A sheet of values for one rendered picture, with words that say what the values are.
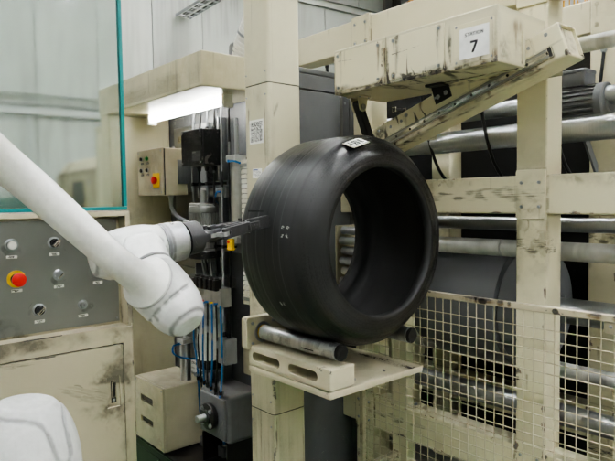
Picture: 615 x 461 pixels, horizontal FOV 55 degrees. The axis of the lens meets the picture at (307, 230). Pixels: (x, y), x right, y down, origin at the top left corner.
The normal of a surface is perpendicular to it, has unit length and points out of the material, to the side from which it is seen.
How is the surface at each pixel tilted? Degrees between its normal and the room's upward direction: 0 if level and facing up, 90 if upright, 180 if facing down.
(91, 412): 90
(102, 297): 90
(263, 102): 90
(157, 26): 90
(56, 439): 68
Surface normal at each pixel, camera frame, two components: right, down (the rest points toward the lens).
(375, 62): -0.76, 0.04
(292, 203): -0.51, -0.29
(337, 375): 0.65, 0.03
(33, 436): 0.55, -0.36
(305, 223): -0.11, -0.12
